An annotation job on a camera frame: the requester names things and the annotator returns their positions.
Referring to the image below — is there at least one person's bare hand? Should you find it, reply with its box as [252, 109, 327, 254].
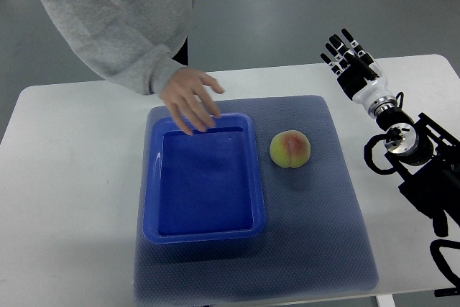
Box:
[160, 68, 225, 135]

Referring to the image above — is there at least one grey sweater forearm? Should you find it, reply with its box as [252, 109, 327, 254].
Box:
[41, 0, 194, 95]

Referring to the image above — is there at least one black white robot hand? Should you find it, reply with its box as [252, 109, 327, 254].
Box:
[321, 28, 396, 118]

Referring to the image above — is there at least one blue plastic tray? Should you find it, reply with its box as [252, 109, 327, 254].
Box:
[142, 113, 266, 244]

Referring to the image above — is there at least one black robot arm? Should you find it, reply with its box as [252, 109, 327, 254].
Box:
[364, 93, 459, 297]

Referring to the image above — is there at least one blue textured mat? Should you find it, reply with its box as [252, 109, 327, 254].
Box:
[134, 96, 379, 306]

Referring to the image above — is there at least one white table leg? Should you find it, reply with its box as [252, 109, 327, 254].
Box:
[375, 294, 396, 307]

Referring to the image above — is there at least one yellow red peach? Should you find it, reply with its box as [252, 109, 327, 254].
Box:
[269, 130, 311, 168]

